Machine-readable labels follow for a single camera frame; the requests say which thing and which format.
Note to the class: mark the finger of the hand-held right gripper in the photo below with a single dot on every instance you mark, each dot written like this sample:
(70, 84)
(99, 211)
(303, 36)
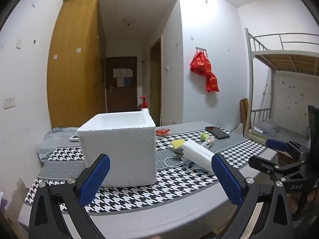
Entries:
(261, 163)
(276, 145)

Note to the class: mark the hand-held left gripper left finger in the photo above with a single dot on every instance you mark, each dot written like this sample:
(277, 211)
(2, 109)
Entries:
(94, 179)

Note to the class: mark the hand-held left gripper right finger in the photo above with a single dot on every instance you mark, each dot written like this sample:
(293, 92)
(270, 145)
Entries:
(226, 181)

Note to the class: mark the white foam box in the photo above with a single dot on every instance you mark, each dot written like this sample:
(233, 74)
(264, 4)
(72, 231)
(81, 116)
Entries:
(119, 154)

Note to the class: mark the green snack packet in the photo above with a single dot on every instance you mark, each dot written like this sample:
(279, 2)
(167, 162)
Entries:
(204, 137)

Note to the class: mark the yellow sponge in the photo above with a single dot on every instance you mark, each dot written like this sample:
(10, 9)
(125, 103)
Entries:
(177, 144)

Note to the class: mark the grey bedding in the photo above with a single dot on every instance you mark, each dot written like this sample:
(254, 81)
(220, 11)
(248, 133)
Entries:
(268, 127)

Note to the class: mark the wooden boards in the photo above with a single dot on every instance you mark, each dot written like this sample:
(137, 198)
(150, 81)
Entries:
(243, 117)

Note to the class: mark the small white digital device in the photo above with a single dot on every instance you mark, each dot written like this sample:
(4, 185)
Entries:
(74, 138)

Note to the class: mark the black smartphone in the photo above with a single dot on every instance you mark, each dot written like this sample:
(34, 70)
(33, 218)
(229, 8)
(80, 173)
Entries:
(218, 132)

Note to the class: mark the crumpled grey cloth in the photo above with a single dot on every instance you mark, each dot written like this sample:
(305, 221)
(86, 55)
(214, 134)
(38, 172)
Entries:
(53, 139)

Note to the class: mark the red snack packet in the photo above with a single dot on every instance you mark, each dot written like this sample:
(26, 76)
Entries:
(163, 132)

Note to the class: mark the metal bunk bed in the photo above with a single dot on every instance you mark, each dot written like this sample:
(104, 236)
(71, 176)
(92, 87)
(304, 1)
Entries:
(289, 59)

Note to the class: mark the dark brown door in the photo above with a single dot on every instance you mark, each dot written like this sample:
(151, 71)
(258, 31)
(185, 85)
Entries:
(122, 97)

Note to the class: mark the red plastic bag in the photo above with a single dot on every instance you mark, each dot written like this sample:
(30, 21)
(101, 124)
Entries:
(200, 63)
(213, 82)

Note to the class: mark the white pump bottle red cap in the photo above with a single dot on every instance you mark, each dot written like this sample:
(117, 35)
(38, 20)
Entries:
(143, 103)

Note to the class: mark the white paper sheet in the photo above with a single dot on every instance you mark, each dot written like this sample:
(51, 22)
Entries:
(116, 73)
(120, 82)
(123, 73)
(129, 72)

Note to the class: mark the wooden wardrobe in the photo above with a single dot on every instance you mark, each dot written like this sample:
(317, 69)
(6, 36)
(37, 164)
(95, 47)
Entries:
(72, 79)

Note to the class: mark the blue paper sheet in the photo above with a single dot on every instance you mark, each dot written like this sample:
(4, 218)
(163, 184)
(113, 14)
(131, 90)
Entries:
(127, 82)

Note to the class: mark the light wooden side door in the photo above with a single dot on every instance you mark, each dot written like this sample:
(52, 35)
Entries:
(155, 84)

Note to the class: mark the ceiling lamp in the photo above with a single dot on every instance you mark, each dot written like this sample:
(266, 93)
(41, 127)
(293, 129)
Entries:
(129, 21)

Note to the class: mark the white wall switch plate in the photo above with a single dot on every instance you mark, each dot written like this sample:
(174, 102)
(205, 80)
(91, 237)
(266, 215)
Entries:
(12, 102)

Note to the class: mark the white wall socket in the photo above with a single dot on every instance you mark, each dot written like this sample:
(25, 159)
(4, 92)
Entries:
(6, 103)

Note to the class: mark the metal wall hook rack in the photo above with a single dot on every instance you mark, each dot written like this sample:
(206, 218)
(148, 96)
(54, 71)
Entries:
(201, 49)

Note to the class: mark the blank white wall plate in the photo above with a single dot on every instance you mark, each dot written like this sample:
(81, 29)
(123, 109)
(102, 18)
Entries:
(18, 43)

